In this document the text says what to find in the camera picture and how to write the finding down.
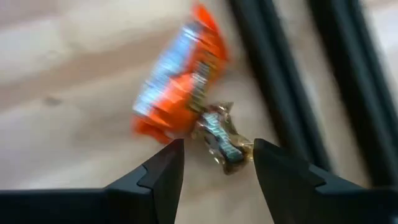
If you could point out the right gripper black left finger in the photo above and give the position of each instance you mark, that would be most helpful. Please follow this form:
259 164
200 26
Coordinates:
140 205

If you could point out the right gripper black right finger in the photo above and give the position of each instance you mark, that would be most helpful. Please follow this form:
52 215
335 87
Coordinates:
311 202

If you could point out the gold foil candy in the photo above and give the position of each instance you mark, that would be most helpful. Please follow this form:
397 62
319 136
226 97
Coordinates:
224 140

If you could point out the orange candy wrapper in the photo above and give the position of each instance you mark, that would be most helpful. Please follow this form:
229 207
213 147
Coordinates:
183 93

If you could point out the black table rail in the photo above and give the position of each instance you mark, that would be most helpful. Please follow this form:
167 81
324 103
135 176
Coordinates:
357 87
276 77

